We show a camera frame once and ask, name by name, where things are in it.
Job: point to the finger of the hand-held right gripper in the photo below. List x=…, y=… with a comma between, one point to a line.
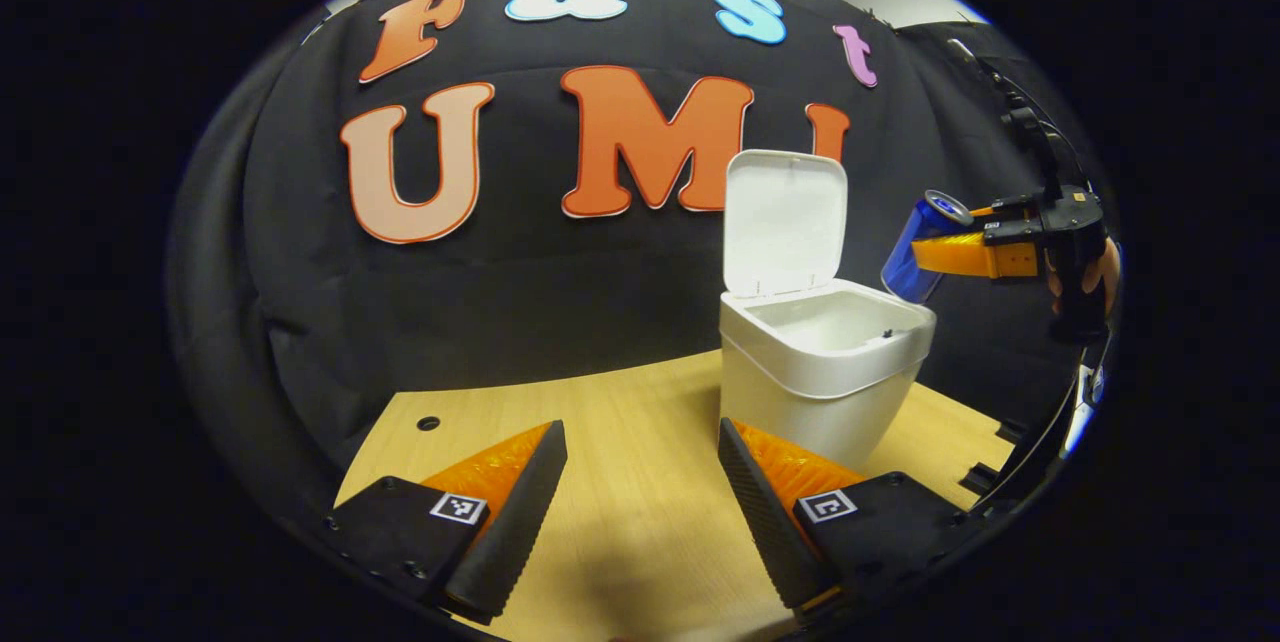
x=1010, y=208
x=975, y=255

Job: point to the wooden desktop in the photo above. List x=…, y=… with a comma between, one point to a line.
x=640, y=482

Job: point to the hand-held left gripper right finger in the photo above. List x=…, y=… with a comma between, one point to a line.
x=770, y=522

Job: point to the white desktop garbage bin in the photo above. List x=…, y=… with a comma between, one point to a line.
x=810, y=372

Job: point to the blue pop can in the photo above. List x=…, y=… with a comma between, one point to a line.
x=905, y=267

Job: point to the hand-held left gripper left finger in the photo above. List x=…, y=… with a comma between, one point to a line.
x=520, y=522

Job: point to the black backdrop cloth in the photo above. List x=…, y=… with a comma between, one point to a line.
x=560, y=302

